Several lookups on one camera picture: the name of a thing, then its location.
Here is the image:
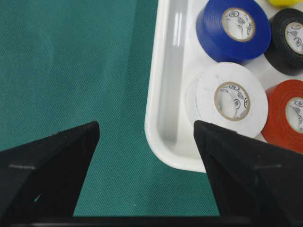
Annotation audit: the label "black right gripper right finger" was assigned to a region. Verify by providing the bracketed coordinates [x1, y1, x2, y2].
[194, 121, 303, 227]

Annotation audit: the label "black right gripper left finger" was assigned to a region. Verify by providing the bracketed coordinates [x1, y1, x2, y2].
[0, 121, 99, 227]

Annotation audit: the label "red tape roll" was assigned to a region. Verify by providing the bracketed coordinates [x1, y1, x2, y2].
[261, 79, 303, 153]

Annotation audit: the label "white tape roll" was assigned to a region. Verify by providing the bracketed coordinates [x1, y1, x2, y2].
[186, 62, 268, 138]

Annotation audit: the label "black tape roll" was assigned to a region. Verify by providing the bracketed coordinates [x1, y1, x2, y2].
[264, 8, 303, 76]

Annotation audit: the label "blue tape roll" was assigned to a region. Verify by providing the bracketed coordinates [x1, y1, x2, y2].
[196, 0, 271, 64]

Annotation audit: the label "yellow tape roll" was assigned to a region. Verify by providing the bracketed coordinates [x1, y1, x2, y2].
[269, 0, 303, 7]

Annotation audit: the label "green table cloth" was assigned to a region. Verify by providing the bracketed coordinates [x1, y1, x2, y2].
[0, 0, 218, 216]

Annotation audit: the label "white plastic tray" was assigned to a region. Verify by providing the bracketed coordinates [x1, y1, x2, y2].
[144, 0, 303, 174]

